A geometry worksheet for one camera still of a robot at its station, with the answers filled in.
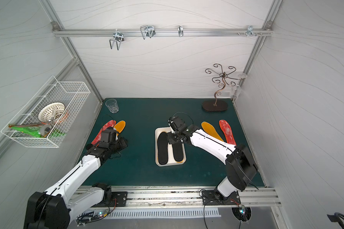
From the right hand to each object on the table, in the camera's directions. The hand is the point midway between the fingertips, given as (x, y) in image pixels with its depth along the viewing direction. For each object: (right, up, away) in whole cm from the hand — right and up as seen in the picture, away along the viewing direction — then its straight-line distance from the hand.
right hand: (170, 137), depth 85 cm
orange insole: (-39, +4, +21) cm, 45 cm away
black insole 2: (+5, -10, +4) cm, 12 cm away
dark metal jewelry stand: (+35, +21, +30) cm, 51 cm away
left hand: (-26, -3, 0) cm, 27 cm away
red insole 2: (+40, +3, +17) cm, 44 cm away
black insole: (-5, -7, +8) cm, 12 cm away
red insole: (-51, -3, +12) cm, 52 cm away
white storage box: (0, -15, +3) cm, 15 cm away
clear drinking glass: (-47, +21, +26) cm, 58 cm away
